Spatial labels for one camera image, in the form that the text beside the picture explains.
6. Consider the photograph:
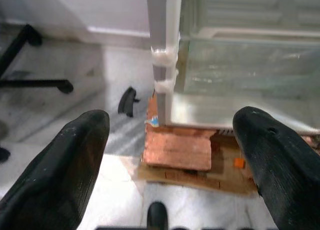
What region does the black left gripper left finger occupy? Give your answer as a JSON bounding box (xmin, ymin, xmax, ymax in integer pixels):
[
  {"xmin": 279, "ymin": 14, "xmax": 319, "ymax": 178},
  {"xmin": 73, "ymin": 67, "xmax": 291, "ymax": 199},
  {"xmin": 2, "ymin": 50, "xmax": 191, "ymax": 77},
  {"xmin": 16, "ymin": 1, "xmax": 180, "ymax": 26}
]
[{"xmin": 0, "ymin": 109, "xmax": 110, "ymax": 230}]

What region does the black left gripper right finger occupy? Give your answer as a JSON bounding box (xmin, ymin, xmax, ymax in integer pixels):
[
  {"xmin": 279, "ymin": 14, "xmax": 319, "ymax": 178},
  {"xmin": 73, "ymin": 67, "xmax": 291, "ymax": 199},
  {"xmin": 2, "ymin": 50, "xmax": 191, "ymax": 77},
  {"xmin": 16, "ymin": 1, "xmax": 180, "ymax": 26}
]
[{"xmin": 232, "ymin": 106, "xmax": 320, "ymax": 230}]

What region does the clear fridge crisper drawer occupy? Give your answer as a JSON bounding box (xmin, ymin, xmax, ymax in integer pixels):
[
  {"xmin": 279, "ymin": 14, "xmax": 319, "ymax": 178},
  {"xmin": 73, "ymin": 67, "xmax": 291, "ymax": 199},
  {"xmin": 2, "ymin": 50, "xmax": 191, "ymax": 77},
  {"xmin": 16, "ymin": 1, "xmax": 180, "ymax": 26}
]
[{"xmin": 174, "ymin": 27, "xmax": 320, "ymax": 131}]

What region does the white plastic fridge clip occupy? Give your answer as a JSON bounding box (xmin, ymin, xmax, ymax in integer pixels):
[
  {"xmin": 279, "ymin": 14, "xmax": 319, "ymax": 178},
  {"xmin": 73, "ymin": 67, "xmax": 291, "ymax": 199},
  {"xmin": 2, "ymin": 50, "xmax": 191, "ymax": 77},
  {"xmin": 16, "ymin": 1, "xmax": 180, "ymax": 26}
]
[
  {"xmin": 153, "ymin": 78, "xmax": 177, "ymax": 94},
  {"xmin": 150, "ymin": 45, "xmax": 180, "ymax": 66}
]

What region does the grey white fridge body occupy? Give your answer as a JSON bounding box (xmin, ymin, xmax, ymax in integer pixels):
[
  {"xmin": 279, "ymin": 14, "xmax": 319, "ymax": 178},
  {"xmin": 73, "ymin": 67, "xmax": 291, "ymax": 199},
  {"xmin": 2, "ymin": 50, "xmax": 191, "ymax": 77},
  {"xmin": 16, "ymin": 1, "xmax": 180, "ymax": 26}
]
[{"xmin": 145, "ymin": 0, "xmax": 320, "ymax": 136}]

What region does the small orange block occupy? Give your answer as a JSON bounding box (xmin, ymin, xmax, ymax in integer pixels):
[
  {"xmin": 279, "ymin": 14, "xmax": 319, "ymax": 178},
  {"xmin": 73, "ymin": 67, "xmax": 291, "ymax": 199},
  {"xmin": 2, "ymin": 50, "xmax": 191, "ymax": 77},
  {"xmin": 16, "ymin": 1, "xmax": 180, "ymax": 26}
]
[{"xmin": 233, "ymin": 157, "xmax": 246, "ymax": 169}]

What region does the brown cardboard sheet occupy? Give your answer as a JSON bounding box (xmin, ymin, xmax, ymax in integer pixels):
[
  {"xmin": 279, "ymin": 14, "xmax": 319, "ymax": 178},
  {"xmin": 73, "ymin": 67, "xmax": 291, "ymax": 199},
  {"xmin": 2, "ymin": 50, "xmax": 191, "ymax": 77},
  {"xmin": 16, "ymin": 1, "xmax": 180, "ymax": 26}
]
[{"xmin": 136, "ymin": 162, "xmax": 260, "ymax": 196}]

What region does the black curved plastic piece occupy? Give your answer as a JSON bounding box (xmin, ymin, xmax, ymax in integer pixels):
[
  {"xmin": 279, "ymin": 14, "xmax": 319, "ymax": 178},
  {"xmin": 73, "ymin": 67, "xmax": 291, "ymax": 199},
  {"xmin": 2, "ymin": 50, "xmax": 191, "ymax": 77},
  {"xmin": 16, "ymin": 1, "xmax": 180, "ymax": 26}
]
[{"xmin": 117, "ymin": 86, "xmax": 141, "ymax": 118}]

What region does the red brick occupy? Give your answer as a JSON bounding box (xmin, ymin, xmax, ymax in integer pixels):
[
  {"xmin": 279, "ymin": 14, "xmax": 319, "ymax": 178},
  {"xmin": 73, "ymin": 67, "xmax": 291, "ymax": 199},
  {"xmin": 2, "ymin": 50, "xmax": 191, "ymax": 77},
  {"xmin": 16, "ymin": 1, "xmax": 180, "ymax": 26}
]
[{"xmin": 141, "ymin": 124, "xmax": 214, "ymax": 172}]

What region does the torn orange blue paper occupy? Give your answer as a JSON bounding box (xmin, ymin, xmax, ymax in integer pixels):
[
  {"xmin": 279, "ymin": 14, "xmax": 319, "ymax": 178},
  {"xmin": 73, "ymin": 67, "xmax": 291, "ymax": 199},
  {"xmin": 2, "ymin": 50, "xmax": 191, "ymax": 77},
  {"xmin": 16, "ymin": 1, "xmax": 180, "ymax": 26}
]
[{"xmin": 145, "ymin": 93, "xmax": 160, "ymax": 128}]

